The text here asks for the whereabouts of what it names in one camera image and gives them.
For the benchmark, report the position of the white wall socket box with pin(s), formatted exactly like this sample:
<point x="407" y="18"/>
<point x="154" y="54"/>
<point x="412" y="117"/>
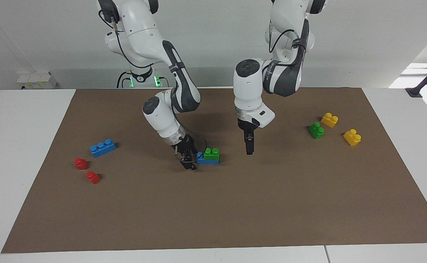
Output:
<point x="34" y="78"/>

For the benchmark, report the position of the black camera stand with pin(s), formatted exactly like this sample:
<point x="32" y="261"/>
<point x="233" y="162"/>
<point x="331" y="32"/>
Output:
<point x="414" y="92"/>

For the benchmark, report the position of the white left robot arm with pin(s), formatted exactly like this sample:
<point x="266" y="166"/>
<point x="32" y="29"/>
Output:
<point x="248" y="91"/>

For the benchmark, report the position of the green two-stud toy block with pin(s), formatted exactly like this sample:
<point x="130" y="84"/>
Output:
<point x="316" y="131"/>
<point x="211" y="154"/>

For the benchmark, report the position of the yellow two-stud toy block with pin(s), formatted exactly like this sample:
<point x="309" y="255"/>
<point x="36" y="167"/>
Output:
<point x="329" y="120"/>
<point x="352" y="138"/>

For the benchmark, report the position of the blue three-stud toy block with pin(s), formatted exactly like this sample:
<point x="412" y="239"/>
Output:
<point x="102" y="149"/>
<point x="208" y="162"/>

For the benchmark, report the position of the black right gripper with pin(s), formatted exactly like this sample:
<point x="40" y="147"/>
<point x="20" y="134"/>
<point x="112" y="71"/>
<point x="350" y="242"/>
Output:
<point x="185" y="148"/>

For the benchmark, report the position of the brown table mat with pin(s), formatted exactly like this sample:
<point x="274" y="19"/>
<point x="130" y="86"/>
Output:
<point x="213" y="201"/>

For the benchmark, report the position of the red one-stud toy block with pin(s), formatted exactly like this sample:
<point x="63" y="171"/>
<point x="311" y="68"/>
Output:
<point x="93" y="178"/>
<point x="81" y="164"/>

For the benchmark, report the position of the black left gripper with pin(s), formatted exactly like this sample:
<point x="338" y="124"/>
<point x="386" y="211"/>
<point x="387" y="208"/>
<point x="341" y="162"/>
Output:
<point x="246" y="128"/>

